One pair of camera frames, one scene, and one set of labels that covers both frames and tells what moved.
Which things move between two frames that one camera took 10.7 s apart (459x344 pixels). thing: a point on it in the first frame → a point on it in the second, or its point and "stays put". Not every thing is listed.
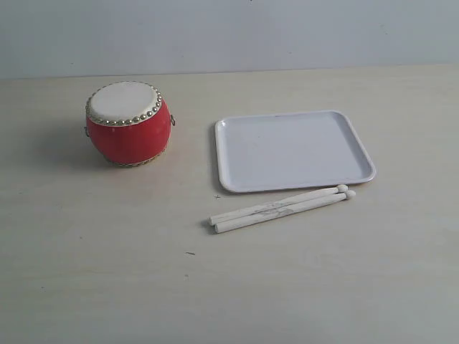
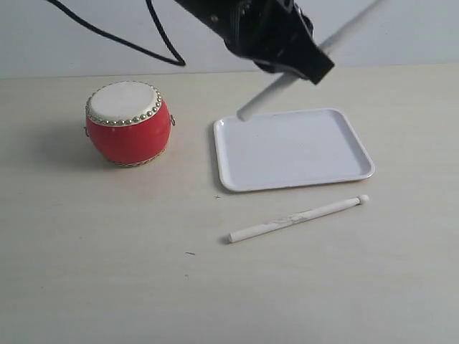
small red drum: [129, 123] stays put
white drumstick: [224, 226] → [290, 221]
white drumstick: [232, 216] → [285, 82]
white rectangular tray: [290, 151] stays put
